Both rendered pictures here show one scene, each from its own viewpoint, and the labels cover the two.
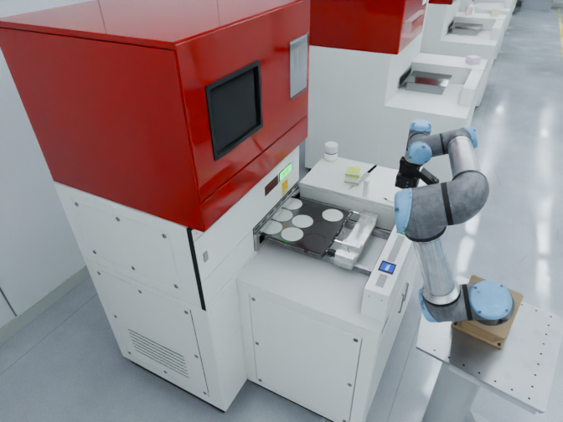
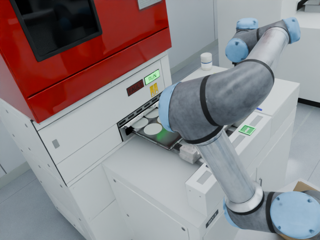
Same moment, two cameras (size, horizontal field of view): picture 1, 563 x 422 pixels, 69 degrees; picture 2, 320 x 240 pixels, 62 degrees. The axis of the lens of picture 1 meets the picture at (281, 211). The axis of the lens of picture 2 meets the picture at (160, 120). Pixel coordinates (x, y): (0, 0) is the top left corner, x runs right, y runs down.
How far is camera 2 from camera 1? 0.68 m
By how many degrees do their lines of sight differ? 17
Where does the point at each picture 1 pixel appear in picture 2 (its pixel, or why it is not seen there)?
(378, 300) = (197, 195)
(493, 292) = (297, 207)
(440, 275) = (229, 182)
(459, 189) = (219, 81)
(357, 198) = not seen: hidden behind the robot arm
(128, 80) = not seen: outside the picture
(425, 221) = (185, 120)
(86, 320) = not seen: hidden behind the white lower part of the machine
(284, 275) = (138, 164)
